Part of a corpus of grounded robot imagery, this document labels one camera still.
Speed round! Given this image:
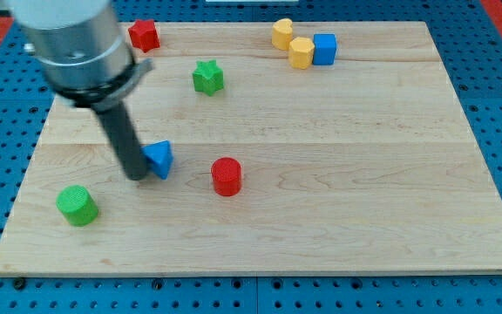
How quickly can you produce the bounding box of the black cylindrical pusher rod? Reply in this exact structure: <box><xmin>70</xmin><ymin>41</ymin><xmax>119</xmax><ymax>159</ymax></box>
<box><xmin>96</xmin><ymin>101</ymin><xmax>148</xmax><ymax>181</ymax></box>

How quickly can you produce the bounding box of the blue triangle block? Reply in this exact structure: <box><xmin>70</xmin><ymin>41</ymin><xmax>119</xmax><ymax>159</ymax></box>
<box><xmin>142</xmin><ymin>140</ymin><xmax>173</xmax><ymax>180</ymax></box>

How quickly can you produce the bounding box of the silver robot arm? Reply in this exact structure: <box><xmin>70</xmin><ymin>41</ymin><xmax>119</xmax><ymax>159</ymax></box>
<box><xmin>5</xmin><ymin>0</ymin><xmax>153</xmax><ymax>181</ymax></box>

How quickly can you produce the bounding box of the yellow heart block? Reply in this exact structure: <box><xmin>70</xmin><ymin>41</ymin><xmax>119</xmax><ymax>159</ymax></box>
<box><xmin>271</xmin><ymin>18</ymin><xmax>293</xmax><ymax>51</ymax></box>

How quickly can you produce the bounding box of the red star block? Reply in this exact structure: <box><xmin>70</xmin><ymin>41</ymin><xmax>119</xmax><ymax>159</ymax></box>
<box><xmin>128</xmin><ymin>19</ymin><xmax>160</xmax><ymax>52</ymax></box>

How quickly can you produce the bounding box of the green cylinder block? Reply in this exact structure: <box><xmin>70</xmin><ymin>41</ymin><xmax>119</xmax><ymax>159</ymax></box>
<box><xmin>56</xmin><ymin>185</ymin><xmax>98</xmax><ymax>227</ymax></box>

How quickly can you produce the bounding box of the green star block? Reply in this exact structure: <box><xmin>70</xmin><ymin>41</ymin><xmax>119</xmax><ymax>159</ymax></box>
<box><xmin>192</xmin><ymin>59</ymin><xmax>224</xmax><ymax>96</ymax></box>

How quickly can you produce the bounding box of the red cylinder block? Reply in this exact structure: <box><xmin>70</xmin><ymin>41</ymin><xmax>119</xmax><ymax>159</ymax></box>
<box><xmin>211</xmin><ymin>157</ymin><xmax>242</xmax><ymax>196</ymax></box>

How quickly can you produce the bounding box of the wooden board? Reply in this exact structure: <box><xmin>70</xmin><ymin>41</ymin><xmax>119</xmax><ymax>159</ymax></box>
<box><xmin>0</xmin><ymin>22</ymin><xmax>502</xmax><ymax>277</ymax></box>

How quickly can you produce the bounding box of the yellow hexagon block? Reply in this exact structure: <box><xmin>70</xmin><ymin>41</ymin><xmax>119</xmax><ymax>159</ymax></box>
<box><xmin>288</xmin><ymin>37</ymin><xmax>315</xmax><ymax>70</ymax></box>

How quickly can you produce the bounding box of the blue cube block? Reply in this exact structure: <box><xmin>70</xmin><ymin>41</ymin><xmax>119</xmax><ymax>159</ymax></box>
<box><xmin>313</xmin><ymin>33</ymin><xmax>337</xmax><ymax>65</ymax></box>

